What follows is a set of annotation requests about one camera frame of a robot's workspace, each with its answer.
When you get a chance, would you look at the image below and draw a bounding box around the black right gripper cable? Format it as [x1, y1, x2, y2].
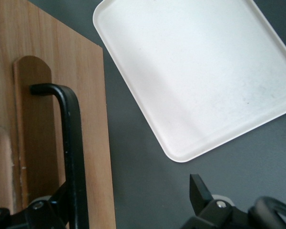
[247, 195, 286, 229]

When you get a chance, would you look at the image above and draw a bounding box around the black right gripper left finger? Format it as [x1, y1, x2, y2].
[0, 181, 71, 229]

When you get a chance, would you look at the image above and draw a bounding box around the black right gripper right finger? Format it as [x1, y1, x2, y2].
[182, 174, 250, 229]

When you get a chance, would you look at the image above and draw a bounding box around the white plastic tray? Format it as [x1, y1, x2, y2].
[92, 0, 286, 164]

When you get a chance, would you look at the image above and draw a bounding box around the wooden drawer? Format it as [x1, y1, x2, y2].
[0, 0, 117, 229]

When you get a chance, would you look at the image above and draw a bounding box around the black metal drawer handle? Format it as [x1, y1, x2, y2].
[30, 83, 90, 229]

